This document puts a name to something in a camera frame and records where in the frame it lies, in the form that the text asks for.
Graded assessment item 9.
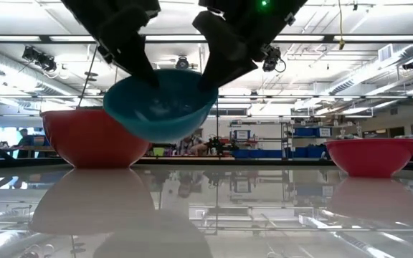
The black ceiling spotlight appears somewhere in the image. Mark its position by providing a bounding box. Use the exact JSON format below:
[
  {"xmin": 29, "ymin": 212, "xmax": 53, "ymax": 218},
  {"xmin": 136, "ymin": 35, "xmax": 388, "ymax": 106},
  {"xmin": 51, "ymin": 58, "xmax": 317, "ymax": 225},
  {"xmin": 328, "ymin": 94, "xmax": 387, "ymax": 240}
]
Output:
[
  {"xmin": 262, "ymin": 45, "xmax": 288, "ymax": 73},
  {"xmin": 21, "ymin": 45, "xmax": 58, "ymax": 73}
]

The yellow hanging cable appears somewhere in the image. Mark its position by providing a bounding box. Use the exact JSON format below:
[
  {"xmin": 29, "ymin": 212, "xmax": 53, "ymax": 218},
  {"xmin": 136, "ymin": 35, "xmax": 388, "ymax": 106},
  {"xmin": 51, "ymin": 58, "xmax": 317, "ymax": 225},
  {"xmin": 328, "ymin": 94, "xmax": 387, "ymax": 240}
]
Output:
[{"xmin": 336, "ymin": 0, "xmax": 346, "ymax": 51}]

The large red bowl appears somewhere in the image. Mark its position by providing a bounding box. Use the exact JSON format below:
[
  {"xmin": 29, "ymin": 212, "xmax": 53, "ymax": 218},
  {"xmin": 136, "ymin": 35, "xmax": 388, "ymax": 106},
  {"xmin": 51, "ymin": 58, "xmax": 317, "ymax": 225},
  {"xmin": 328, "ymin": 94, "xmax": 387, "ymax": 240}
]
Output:
[{"xmin": 40, "ymin": 108, "xmax": 151, "ymax": 170}]

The silver ceiling duct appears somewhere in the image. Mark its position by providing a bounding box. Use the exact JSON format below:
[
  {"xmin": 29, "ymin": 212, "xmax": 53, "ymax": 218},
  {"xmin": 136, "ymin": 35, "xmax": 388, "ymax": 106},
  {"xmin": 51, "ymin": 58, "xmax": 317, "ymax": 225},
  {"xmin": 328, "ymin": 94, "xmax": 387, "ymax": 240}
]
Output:
[
  {"xmin": 0, "ymin": 44, "xmax": 82, "ymax": 109},
  {"xmin": 329, "ymin": 42, "xmax": 413, "ymax": 97}
]

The blue bowl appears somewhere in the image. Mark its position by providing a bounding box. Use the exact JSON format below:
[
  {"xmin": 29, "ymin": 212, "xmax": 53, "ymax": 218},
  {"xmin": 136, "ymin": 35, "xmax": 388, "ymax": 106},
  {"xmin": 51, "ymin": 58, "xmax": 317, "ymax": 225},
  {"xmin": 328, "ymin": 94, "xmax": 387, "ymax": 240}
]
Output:
[{"xmin": 103, "ymin": 68, "xmax": 219, "ymax": 145}]

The metal shelf with blue bins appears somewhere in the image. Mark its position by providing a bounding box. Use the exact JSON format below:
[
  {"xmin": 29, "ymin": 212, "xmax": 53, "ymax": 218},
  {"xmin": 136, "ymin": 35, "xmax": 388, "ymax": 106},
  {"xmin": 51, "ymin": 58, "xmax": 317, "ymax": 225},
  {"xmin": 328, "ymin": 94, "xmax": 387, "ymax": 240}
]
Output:
[{"xmin": 229, "ymin": 119, "xmax": 333, "ymax": 161}]

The small magenta bowl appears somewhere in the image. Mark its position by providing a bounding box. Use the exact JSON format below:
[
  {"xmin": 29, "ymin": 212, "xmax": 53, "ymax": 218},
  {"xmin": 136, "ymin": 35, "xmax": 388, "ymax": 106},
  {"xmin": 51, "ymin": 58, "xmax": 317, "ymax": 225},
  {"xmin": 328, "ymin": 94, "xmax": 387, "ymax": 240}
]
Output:
[{"xmin": 324, "ymin": 138, "xmax": 413, "ymax": 179}]

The thin grey rod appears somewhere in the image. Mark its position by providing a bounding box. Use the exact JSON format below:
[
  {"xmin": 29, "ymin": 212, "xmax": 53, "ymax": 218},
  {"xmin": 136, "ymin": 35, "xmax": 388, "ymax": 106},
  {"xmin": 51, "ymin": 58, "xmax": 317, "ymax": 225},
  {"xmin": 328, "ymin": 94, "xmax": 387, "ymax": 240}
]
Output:
[{"xmin": 77, "ymin": 44, "xmax": 99, "ymax": 108}]

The person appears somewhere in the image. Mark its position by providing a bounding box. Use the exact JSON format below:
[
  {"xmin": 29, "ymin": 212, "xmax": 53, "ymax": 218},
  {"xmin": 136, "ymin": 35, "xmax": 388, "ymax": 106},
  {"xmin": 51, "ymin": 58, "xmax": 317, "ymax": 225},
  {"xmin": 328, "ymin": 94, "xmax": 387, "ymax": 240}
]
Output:
[
  {"xmin": 176, "ymin": 135, "xmax": 209, "ymax": 157},
  {"xmin": 14, "ymin": 128, "xmax": 37, "ymax": 159}
]

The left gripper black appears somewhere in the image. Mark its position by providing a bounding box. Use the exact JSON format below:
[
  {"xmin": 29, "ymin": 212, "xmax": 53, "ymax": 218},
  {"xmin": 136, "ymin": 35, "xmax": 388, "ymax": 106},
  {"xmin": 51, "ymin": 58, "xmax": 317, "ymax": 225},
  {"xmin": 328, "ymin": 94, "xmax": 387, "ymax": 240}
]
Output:
[{"xmin": 61, "ymin": 0, "xmax": 161, "ymax": 87}]

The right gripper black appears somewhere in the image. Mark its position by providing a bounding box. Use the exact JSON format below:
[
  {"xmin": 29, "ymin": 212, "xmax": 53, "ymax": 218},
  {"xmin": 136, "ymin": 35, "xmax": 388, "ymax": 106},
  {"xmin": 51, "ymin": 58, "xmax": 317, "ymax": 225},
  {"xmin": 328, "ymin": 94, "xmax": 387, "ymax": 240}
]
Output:
[{"xmin": 191, "ymin": 0, "xmax": 303, "ymax": 92}]

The round black ceiling fixture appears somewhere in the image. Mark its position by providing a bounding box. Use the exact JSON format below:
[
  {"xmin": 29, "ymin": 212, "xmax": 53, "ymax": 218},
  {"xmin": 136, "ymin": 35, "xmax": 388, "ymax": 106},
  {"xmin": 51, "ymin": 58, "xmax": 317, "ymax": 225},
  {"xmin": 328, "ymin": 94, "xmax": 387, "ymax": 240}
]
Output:
[{"xmin": 174, "ymin": 55, "xmax": 191, "ymax": 70}]

